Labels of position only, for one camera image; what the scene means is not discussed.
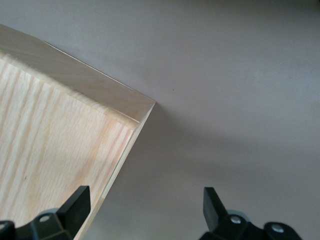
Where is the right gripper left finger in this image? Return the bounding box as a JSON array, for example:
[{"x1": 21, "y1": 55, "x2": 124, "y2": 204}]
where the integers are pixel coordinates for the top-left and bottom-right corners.
[{"x1": 0, "y1": 185, "x2": 91, "y2": 240}]

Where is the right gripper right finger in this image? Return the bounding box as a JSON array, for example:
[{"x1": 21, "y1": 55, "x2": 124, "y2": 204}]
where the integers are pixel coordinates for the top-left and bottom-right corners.
[{"x1": 198, "y1": 186, "x2": 304, "y2": 240}]

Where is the wooden drawer cabinet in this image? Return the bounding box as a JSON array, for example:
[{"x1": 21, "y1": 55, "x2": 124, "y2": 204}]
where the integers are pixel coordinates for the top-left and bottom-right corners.
[{"x1": 0, "y1": 23, "x2": 156, "y2": 240}]

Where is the table cover sheet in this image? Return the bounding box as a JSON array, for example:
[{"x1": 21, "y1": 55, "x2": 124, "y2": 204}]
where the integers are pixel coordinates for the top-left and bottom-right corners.
[{"x1": 0, "y1": 0, "x2": 320, "y2": 240}]

